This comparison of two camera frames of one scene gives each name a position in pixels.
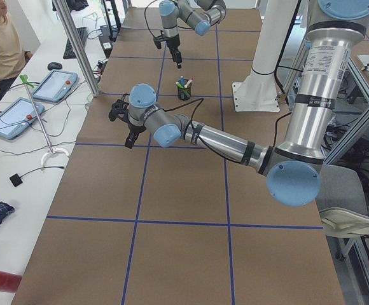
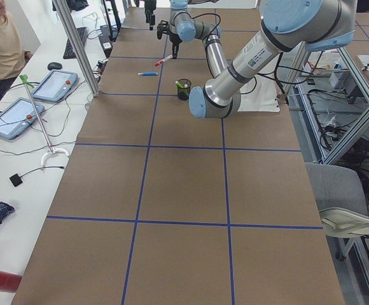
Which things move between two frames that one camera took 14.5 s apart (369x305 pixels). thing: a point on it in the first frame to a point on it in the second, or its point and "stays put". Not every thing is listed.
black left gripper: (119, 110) to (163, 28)
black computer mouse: (54, 65) stays put
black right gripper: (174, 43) to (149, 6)
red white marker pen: (188, 82) to (170, 56)
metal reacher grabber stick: (52, 150) stays put
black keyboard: (69, 53) stays put
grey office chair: (345, 214) stays put
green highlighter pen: (179, 84) stays put
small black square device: (16, 180) stays put
